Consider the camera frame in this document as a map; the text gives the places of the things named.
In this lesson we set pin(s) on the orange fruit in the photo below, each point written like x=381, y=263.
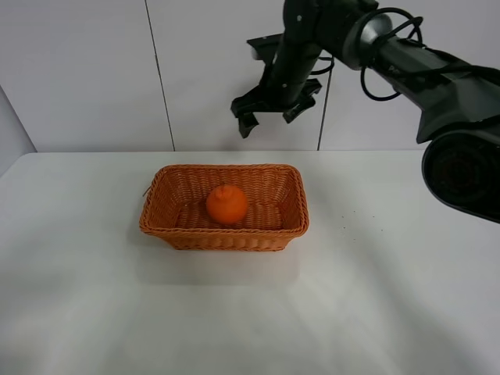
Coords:
x=227, y=204

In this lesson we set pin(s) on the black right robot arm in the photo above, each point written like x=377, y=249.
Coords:
x=459, y=102

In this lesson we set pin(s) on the orange wicker basket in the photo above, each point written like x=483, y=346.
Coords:
x=175, y=211

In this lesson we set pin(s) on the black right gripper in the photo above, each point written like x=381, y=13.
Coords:
x=285, y=86

